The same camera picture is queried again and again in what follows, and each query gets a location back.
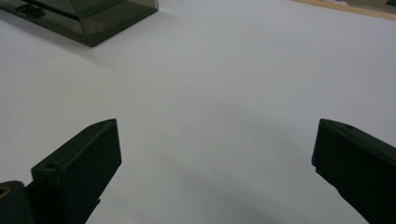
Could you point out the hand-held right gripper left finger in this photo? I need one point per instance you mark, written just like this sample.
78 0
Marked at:
77 174

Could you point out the light wooden table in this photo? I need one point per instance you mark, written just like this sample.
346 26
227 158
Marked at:
358 10

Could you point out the smoky clear drawer box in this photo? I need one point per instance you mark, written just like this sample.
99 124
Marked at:
115 15

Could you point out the smoky clear divided drawer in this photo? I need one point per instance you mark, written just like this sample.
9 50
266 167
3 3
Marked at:
62 29

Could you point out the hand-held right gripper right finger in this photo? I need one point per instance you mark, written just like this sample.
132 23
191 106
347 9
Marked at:
358 168

